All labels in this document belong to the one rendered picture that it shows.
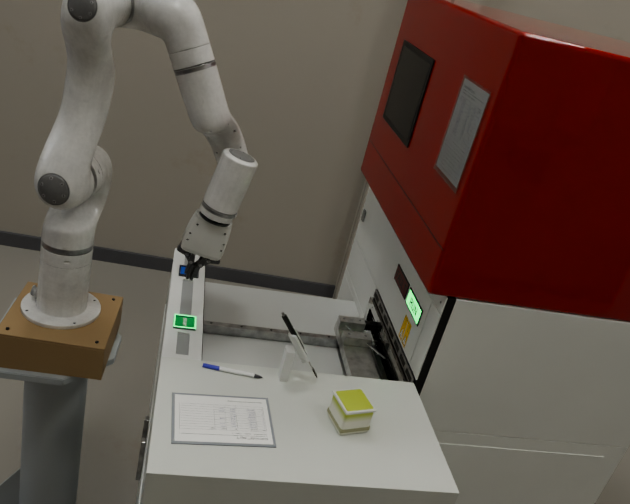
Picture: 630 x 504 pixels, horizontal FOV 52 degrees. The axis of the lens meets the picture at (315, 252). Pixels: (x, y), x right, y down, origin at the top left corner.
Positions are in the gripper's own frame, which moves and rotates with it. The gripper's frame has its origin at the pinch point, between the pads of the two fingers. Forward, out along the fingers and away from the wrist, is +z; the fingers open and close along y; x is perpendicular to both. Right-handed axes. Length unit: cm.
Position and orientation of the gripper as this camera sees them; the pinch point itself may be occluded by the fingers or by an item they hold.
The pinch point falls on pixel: (191, 270)
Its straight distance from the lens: 157.7
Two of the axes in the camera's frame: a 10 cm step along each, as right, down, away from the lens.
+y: -9.0, -3.2, -3.1
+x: 1.3, 4.7, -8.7
